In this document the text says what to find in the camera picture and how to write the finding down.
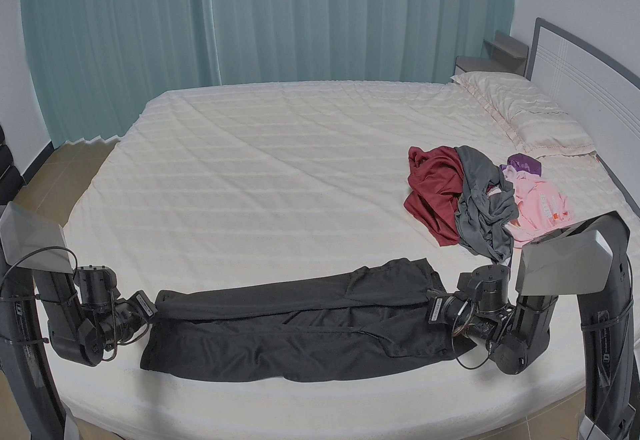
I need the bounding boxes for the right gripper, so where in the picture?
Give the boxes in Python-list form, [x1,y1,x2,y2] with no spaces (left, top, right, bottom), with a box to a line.
[426,297,468,329]

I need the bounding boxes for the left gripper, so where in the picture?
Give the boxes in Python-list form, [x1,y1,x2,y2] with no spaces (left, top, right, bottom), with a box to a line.
[117,292,157,331]

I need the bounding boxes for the black T-shirt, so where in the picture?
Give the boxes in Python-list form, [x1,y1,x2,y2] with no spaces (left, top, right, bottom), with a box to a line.
[140,257,471,383]

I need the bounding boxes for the bed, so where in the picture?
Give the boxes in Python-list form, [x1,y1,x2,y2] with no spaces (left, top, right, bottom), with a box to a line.
[47,18,640,440]

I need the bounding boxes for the grey garment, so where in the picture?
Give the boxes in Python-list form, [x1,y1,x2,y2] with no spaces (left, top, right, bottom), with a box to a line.
[454,145,519,263]

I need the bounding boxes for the dark red garment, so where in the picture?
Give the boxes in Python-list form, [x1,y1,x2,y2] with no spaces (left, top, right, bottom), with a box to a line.
[404,146,463,247]

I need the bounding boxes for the pink T-shirt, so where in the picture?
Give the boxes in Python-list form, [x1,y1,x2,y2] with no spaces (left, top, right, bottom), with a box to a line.
[500,167,576,250]

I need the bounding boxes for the purple garment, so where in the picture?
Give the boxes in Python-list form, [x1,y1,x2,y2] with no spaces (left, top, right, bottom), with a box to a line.
[499,153,543,177]

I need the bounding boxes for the black padded chair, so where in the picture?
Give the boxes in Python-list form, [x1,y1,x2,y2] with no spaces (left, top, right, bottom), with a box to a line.
[0,125,23,201]

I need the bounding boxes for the cream pillow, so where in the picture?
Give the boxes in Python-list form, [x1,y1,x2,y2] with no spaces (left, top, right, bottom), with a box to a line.
[450,71,597,157]

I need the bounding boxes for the grey bedside table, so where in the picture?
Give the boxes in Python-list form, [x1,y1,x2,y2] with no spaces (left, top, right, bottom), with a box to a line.
[455,30,530,77]

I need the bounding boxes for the blue-green curtain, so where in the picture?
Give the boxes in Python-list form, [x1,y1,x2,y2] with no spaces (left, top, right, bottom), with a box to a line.
[207,0,518,86]
[20,0,221,148]

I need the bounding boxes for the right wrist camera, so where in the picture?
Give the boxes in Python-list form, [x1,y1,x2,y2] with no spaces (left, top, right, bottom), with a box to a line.
[456,272,478,301]

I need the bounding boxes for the black cable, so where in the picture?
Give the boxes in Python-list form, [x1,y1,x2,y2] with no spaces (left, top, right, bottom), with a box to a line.
[0,248,80,309]
[454,335,496,371]

